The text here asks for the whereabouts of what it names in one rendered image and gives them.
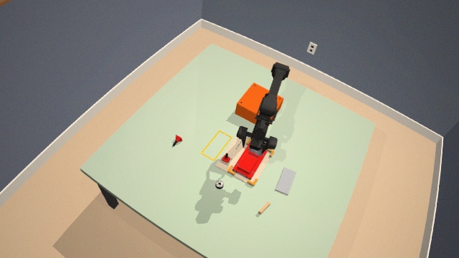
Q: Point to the black short cylinder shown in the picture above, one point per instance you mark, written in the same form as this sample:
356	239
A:
219	186

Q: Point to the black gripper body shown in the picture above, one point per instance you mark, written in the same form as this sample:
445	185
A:
242	132

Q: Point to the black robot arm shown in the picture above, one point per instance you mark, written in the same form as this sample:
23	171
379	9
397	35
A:
268	106

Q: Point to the tan flat bar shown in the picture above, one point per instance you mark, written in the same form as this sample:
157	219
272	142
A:
264	207

